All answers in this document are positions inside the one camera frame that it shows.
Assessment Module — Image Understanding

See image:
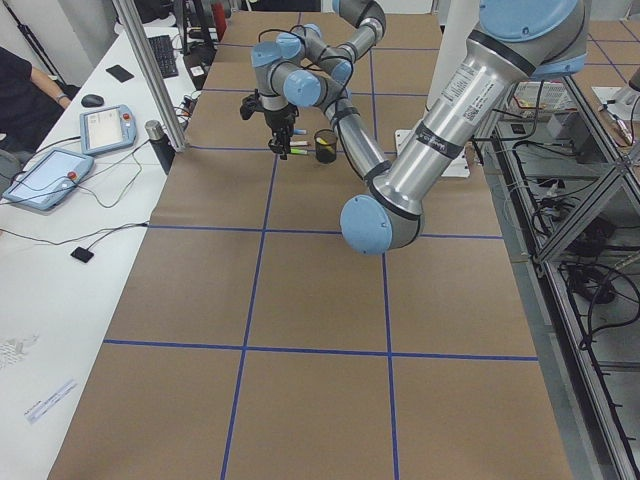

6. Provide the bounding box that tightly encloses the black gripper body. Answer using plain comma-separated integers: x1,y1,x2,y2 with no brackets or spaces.
240,89,299,150

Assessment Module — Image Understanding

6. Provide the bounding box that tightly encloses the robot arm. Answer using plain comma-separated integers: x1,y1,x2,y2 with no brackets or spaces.
240,1,386,159
265,1,590,255

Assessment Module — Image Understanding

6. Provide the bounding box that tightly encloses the black mesh pen holder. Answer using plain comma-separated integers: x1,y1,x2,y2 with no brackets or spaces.
314,129,337,164

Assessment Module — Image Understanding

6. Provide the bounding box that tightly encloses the steel water bottle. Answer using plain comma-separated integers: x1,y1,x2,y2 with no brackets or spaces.
144,120,175,175

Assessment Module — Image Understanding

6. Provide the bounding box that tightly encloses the black keyboard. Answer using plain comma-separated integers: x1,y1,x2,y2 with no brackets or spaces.
148,35,179,78

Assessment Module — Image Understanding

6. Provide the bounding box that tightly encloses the teach pendant far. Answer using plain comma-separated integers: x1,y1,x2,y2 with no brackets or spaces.
79,104,137,156

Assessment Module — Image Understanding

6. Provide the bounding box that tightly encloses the teach pendant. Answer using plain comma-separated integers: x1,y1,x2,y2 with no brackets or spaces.
2,148,94,211
79,104,137,156

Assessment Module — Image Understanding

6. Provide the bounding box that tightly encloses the black computer mouse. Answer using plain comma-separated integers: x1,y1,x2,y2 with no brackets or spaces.
81,94,105,108

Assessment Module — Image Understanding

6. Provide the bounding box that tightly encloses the teach pendant near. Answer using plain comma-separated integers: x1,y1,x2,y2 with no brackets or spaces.
2,148,94,211

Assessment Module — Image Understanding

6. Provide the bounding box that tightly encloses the seated person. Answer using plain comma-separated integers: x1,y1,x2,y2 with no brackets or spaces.
1,48,71,154

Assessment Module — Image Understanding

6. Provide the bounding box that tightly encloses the aluminium frame post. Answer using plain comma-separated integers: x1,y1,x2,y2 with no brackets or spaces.
112,0,187,152

